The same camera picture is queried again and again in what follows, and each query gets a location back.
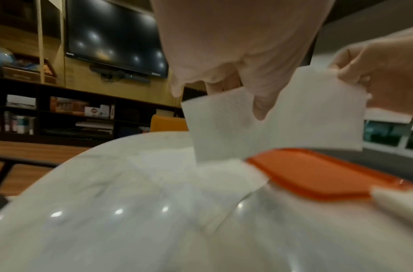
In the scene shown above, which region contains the person's left hand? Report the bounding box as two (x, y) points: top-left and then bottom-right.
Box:
(149, 0), (337, 121)

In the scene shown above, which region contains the person's right hand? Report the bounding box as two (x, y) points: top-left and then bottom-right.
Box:
(327, 25), (413, 117)

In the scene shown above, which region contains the red plastic tray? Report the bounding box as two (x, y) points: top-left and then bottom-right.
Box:
(245, 148), (413, 201)

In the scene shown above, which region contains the pile of white paper napkins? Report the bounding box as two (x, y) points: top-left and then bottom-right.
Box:
(125, 148), (270, 234)

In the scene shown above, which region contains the yellow upholstered chair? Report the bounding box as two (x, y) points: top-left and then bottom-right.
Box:
(149, 114), (190, 133)

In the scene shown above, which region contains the white box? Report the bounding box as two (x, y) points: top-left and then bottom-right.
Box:
(84, 104), (115, 119)

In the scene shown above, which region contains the orange box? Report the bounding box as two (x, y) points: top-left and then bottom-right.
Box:
(50, 96), (90, 115)

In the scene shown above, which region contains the wooden display stand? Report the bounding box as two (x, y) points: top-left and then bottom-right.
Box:
(1, 0), (66, 85)

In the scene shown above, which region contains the dark wooden shelf unit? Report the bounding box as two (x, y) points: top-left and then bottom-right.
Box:
(0, 75), (207, 147)

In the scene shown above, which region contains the blue globe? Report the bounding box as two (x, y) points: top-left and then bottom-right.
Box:
(0, 45), (14, 71)

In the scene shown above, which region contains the blue chair with black bolsters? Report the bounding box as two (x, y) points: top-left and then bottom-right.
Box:
(0, 155), (59, 216)

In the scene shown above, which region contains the black wall television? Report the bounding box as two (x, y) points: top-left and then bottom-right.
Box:
(64, 0), (169, 79)

